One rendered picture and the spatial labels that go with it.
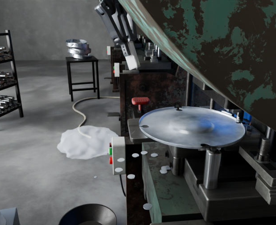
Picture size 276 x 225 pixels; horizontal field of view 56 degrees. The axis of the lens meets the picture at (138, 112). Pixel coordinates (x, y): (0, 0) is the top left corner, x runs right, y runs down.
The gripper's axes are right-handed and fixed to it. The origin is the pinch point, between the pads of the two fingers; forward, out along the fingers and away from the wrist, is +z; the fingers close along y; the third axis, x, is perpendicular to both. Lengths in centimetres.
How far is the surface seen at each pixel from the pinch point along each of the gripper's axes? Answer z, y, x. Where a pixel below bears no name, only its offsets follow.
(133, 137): 19.9, 8.3, -0.6
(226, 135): 26.9, -6.6, 16.5
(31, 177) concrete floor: 52, -22, -139
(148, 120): 19.0, -3.1, -3.7
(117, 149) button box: 29.4, -7.9, -26.6
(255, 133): 29.3, -13.0, 21.5
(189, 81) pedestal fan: 20, -87, -34
